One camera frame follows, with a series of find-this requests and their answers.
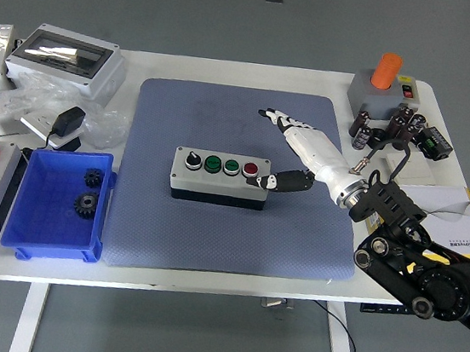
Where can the black power adapter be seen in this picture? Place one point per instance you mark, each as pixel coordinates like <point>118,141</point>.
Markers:
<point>69,120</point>

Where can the grey metal table bracket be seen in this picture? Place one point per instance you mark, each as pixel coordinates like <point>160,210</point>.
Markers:
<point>276,303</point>

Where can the large black bevel gear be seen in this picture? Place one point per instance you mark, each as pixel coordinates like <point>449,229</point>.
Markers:
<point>85,205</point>

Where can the orange cylinder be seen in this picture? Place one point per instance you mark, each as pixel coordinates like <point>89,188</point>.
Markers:
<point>386,72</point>

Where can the white yellow carton box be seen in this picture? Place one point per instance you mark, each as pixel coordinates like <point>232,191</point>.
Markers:
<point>449,211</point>

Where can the black green electronic module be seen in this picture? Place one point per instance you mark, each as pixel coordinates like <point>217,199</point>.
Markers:
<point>434,142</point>

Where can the small black bevel gear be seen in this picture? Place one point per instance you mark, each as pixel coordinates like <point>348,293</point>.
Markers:
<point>94,178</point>

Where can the black table control panel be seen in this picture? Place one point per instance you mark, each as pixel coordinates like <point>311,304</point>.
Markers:
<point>379,309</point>

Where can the grey enclosure with clear lid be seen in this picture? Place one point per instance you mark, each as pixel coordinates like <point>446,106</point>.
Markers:
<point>101,78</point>

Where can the grey-blue textured mat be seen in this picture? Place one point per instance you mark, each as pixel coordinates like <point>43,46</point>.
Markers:
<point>189,235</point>

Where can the white wall switch panel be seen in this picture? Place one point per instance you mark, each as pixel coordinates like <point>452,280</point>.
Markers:
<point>420,171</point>

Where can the blue plastic bin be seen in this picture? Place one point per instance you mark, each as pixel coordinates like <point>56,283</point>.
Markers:
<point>40,221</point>

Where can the grey four-button control box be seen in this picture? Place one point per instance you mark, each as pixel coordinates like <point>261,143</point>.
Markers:
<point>208,183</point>

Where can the clear plastic bag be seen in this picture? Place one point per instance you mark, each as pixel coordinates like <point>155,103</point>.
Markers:
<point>104,125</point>

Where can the grey switch box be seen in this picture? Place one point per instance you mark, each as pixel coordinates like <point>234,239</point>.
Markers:
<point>381,101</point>

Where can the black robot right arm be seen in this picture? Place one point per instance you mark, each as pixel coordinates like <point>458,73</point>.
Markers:
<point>439,291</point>

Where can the white table leg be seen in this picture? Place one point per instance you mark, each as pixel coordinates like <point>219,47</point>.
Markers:
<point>29,318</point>
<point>342,348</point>

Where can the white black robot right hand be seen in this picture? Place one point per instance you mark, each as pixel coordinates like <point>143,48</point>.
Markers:
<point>319,152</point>

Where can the dark brown capacitor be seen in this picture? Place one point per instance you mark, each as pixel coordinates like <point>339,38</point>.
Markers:
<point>395,126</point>
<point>359,123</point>
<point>403,137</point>
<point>362,138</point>
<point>417,121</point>
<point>406,112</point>

